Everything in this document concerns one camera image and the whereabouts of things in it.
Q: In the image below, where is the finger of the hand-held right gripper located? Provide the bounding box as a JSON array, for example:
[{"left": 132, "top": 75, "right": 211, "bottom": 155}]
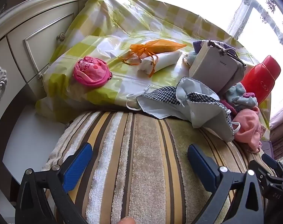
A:
[{"left": 256, "top": 153, "right": 283, "bottom": 180}]

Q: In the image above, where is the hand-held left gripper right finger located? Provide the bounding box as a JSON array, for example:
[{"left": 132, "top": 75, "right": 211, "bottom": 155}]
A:
[{"left": 188, "top": 144, "right": 265, "bottom": 224}]

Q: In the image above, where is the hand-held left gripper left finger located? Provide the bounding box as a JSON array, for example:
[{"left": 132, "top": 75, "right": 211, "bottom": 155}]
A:
[{"left": 15, "top": 142, "right": 93, "bottom": 224}]

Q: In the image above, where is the light pink plush cloth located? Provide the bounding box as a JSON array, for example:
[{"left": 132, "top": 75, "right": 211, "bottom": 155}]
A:
[{"left": 232, "top": 107, "right": 266, "bottom": 153}]

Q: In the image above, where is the magenta knit cloth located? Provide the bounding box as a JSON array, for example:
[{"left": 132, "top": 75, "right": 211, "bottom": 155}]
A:
[{"left": 221, "top": 99, "right": 238, "bottom": 116}]

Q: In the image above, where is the light blue plush cloth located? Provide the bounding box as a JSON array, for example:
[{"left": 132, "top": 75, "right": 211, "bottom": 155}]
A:
[
  {"left": 186, "top": 51, "right": 199, "bottom": 66},
  {"left": 225, "top": 83, "right": 258, "bottom": 110}
]

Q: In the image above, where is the orange organza drawstring bag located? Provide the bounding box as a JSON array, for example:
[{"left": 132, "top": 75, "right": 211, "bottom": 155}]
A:
[{"left": 121, "top": 40, "right": 187, "bottom": 77}]

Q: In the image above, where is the person's left hand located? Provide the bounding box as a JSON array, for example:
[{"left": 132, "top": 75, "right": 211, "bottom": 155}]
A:
[{"left": 118, "top": 217, "right": 137, "bottom": 224}]

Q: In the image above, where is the pink embroidered curtain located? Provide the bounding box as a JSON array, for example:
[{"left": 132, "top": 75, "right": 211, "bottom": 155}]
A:
[{"left": 269, "top": 111, "right": 283, "bottom": 160}]

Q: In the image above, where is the striped towel cushion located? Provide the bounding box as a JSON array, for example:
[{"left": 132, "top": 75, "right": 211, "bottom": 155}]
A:
[{"left": 42, "top": 111, "right": 275, "bottom": 224}]

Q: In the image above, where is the red thermos flask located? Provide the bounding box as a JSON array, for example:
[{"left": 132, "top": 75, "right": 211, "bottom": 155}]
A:
[{"left": 241, "top": 55, "right": 281, "bottom": 104}]

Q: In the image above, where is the pink round zip pouch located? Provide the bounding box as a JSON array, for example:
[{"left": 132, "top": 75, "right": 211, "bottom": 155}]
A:
[{"left": 73, "top": 56, "right": 112, "bottom": 88}]

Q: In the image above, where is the white rolled cloth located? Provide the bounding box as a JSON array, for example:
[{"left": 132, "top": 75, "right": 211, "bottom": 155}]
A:
[{"left": 138, "top": 51, "right": 182, "bottom": 74}]

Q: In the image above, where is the yellow checked plastic tablecloth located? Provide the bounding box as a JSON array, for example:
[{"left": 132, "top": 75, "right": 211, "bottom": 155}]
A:
[{"left": 35, "top": 0, "right": 273, "bottom": 131}]

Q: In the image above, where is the purple terry cloth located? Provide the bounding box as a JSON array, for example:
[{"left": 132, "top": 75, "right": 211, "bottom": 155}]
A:
[{"left": 193, "top": 40, "right": 228, "bottom": 54}]

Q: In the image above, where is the cream wooden cabinet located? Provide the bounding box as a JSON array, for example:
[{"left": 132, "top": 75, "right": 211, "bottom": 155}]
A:
[{"left": 0, "top": 0, "right": 101, "bottom": 145}]

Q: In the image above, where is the white lace curtain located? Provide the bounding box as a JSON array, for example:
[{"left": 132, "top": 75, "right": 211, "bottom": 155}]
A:
[{"left": 216, "top": 0, "right": 283, "bottom": 60}]

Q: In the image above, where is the grey drawstring pouch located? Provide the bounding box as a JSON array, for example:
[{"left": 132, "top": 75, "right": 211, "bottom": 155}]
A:
[{"left": 202, "top": 40, "right": 247, "bottom": 94}]

